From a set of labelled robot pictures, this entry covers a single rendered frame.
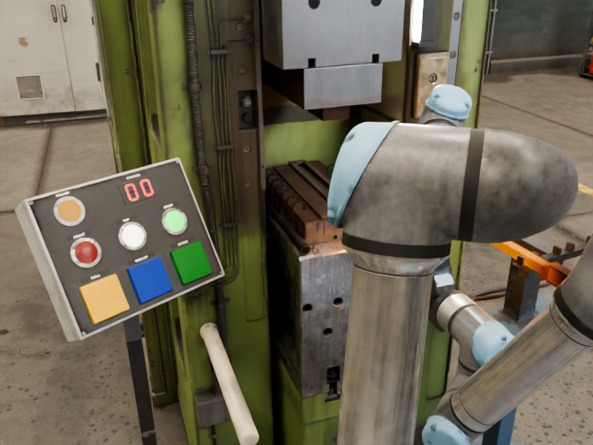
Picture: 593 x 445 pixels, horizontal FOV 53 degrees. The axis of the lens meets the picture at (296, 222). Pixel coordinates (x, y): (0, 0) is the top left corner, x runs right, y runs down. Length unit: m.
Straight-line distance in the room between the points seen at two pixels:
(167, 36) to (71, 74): 5.24
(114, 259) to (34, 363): 1.68
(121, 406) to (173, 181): 1.38
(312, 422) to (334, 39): 1.07
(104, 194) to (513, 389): 0.82
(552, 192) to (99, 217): 0.87
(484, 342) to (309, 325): 0.64
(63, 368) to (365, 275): 2.26
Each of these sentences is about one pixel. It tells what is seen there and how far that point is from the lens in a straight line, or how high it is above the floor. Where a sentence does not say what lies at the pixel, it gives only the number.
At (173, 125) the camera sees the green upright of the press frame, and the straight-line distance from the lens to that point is 1.48.
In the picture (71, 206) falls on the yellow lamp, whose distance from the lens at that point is 1.20.
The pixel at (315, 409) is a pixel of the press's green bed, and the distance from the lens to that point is 1.77.
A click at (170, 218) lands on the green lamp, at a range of 1.27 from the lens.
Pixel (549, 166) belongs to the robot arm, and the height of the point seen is 1.42.
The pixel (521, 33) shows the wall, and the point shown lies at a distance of 9.19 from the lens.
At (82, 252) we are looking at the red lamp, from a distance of 1.19.
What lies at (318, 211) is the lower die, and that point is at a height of 0.99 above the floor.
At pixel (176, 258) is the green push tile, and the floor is 1.03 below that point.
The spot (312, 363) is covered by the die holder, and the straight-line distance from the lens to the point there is 1.66.
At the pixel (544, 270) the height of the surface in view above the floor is 0.93.
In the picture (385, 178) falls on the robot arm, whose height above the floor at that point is 1.41.
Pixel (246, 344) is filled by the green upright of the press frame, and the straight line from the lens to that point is 1.80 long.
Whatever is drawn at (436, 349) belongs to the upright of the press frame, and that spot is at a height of 0.35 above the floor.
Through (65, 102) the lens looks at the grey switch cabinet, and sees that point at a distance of 6.72.
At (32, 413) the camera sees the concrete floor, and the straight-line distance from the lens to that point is 2.60.
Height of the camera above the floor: 1.61
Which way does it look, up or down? 25 degrees down
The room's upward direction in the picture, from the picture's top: 1 degrees counter-clockwise
